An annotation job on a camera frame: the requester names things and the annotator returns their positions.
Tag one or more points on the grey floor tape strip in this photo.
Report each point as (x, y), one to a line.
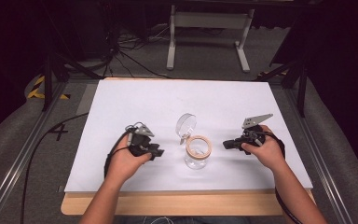
(87, 99)

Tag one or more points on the yellow black hazard tape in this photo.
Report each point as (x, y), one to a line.
(35, 91)

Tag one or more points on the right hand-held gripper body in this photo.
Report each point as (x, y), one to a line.
(252, 135)

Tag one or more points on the white paper sheet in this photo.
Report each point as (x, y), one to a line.
(155, 102)

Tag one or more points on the black tape floor mark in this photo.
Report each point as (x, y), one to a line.
(59, 132)

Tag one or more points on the white metal desk frame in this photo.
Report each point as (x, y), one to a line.
(209, 20)

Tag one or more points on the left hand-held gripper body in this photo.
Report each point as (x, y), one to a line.
(138, 143)

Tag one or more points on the clear glass jar hinged lid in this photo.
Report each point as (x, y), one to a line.
(197, 151)

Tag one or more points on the black tripod stand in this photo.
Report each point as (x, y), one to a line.
(301, 90)
(47, 81)

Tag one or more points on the person's left hand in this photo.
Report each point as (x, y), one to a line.
(122, 165)

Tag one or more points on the person's right hand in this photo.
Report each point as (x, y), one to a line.
(270, 152)

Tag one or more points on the aluminium floor rail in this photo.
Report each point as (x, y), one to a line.
(323, 161)
(18, 158)

